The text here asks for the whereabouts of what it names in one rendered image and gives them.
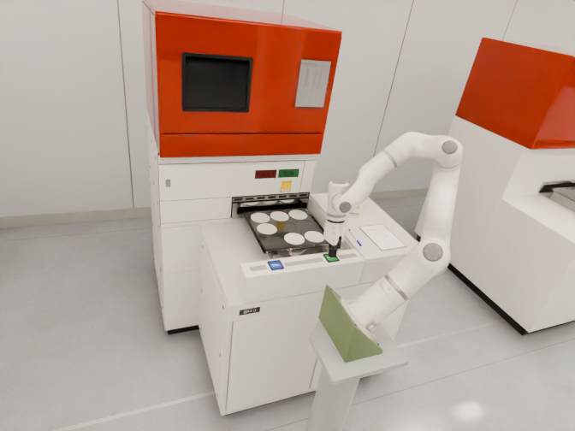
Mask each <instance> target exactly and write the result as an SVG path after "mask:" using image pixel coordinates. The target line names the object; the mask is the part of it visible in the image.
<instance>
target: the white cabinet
mask: <svg viewBox="0 0 575 431"><path fill-rule="evenodd" d="M375 283H376V281H372V282H368V283H363V284H359V285H358V286H350V287H345V288H340V289H335V290H334V291H335V292H336V293H337V294H339V295H340V296H341V297H342V298H344V299H345V300H346V301H347V302H348V303H349V304H350V303H351V302H353V301H354V300H355V299H356V298H358V297H359V296H360V295H361V294H362V293H364V292H365V291H366V290H368V289H369V288H370V287H371V286H373V285H374V284H375ZM323 295H324V292H314V293H309V294H305V295H299V296H294V297H289V298H279V299H274V300H269V301H263V302H258V303H253V304H244V305H239V306H234V307H229V306H228V302H227V299H226V297H225V294H224V291H223V289H222V285H221V282H220V280H219V277H218V274H217V271H216V268H215V265H214V263H213V260H212V257H211V254H210V251H209V248H208V245H207V243H206V240H205V237H204V234H203V231H202V228H201V232H200V270H199V330H200V333H201V337H202V340H203V344H204V348H205V354H206V357H207V361H208V364H209V368H210V374H211V378H212V381H213V385H214V388H215V392H216V398H217V402H218V405H219V409H220V412H221V416H226V415H230V414H233V413H236V412H240V411H243V410H249V409H251V408H255V407H259V406H261V405H265V404H270V403H274V402H277V401H280V400H284V399H289V398H292V397H296V396H299V395H302V394H306V393H311V392H315V391H316V390H317V384H318V381H319V377H320V374H321V371H322V367H323V366H322V364H321V362H320V360H319V358H318V357H317V354H316V353H315V351H314V349H313V347H312V345H311V343H310V341H309V336H310V334H311V332H312V331H313V329H314V327H315V326H316V325H317V323H318V321H319V318H318V317H319V313H320V310H321V306H322V302H323ZM408 301H409V299H408V300H407V301H406V302H405V303H404V304H402V305H401V306H400V307H399V308H398V309H396V310H395V311H394V312H392V313H391V314H390V315H389V316H387V317H386V318H385V319H384V320H382V321H381V322H380V323H381V325H382V326H383V328H384V329H385V330H386V332H387V333H388V335H389V336H390V338H391V339H392V340H393V341H394V338H395V335H396V333H397V331H398V328H399V325H400V322H401V319H402V317H403V315H404V312H405V310H406V306H407V304H408Z"/></svg>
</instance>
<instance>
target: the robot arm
mask: <svg viewBox="0 0 575 431"><path fill-rule="evenodd" d="M410 157H428V158H431V159H434V168H433V174H432V178H431V182H430V189H429V195H428V200H427V206H426V211H425V217H424V226H423V232H422V236H421V240H420V242H419V243H418V244H416V245H415V246H414V247H413V248H412V249H411V250H410V251H409V252H408V253H407V254H406V255H405V256H404V257H403V258H402V259H401V260H400V261H399V262H398V264H397V265H396V266H395V267H394V268H393V269H391V270H390V271H389V272H388V273H386V274H385V275H384V276H385V277H384V276H383V277H382V278H381V279H380V280H378V281H377V282H376V283H375V284H374V285H373V286H371V287H370V288H369V289H368V290H366V291H365V292H364V293H362V294H361V295H360V296H359V297H358V298H356V299H355V300H354V301H353V302H351V303H350V304H349V303H348V302H347V301H346V300H345V299H344V298H342V299H341V304H342V306H343V307H344V309H345V310H346V312H347V313H348V315H349V316H350V317H351V318H352V319H353V321H354V322H355V323H356V324H357V326H358V327H359V328H360V329H361V330H362V331H363V333H364V334H365V335H366V336H367V337H368V338H369V339H371V340H373V341H374V340H375V339H376V337H375V335H374V334H373V332H375V331H376V329H377V327H376V325H377V324H379V323H380V322H381V321H382V320H384V319H385V318H386V317H387V316H389V315H390V314H391V313H392V312H394V311H395V310H396V309H398V308H399V307H400V306H401V305H402V304H404V303H405V302H406V301H407V300H408V299H409V298H411V297H412V296H413V295H414V294H415V293H417V292H418V291H419V290H420V289H421V288H422V287H423V286H424V285H425V284H426V283H427V282H428V281H429V280H431V279H432V278H433V277H434V276H435V275H439V274H441V273H443V272H444V271H445V270H446V269H447V267H448V265H449V262H450V258H451V253H450V250H449V246H450V237H451V230H452V224H453V213H454V208H455V202H456V197H457V190H458V183H459V172H460V166H461V162H462V158H463V146H462V144H461V143H460V142H459V141H458V140H457V139H454V138H452V137H449V136H447V135H436V136H431V135H426V134H422V133H415V132H409V133H405V134H403V135H401V136H400V137H399V138H397V139H396V140H395V141H394V142H393V143H391V144H390V145H389V146H387V147H386V148H385V149H384V150H382V151H381V152H379V153H378V154H377V155H376V156H374V157H373V158H372V159H370V160H369V161H368V162H367V163H366V164H365V165H364V166H363V167H362V168H361V169H360V170H359V172H358V176H359V177H358V178H357V180H356V182H355V183H354V184H353V186H352V187H351V188H350V189H349V186H350V185H349V183H348V182H345V181H343V180H332V181H330V183H329V192H328V202H327V212H326V218H327V219H326V222H325V227H324V233H323V237H324V239H326V240H327V241H328V242H329V257H330V258H331V257H336V253H337V249H340V248H341V245H342V244H343V241H344V221H345V220H346V218H347V213H349V212H351V211H353V210H354V209H356V208H357V207H358V206H360V205H361V204H362V203H363V202H364V201H365V200H366V199H367V198H368V197H369V196H370V194H371V192H372V189H373V187H374V185H375V184H376V183H377V182H378V181H379V180H380V179H381V178H383V177H384V176H385V175H387V174H388V173H390V172H391V171H392V170H394V169H395V168H397V167H398V166H399V165H401V164H402V163H403V162H404V161H405V160H406V159H408V158H410ZM389 282H390V283H391V284H390V283H389ZM395 289H396V290H395ZM401 296H402V297H401Z"/></svg>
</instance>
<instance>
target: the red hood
mask: <svg viewBox="0 0 575 431"><path fill-rule="evenodd" d="M141 6H142V23H143V40H144V58H145V91H146V108H147V111H148V115H149V118H150V122H151V127H152V131H153V134H154V137H155V140H156V144H157V149H158V153H159V156H160V158H166V157H203V156H277V155H314V154H321V149H322V145H323V136H324V131H325V127H326V121H327V117H328V112H329V104H330V99H331V94H332V89H333V84H334V79H335V70H336V66H337V61H338V56H339V51H340V47H341V38H342V36H341V35H342V31H339V30H336V29H334V28H331V27H326V26H323V25H320V24H317V23H314V22H311V21H307V20H303V19H300V18H298V17H295V16H292V15H287V14H283V13H276V12H269V11H262V10H255V9H242V8H234V7H227V6H220V5H213V4H206V3H192V2H185V1H178V0H141Z"/></svg>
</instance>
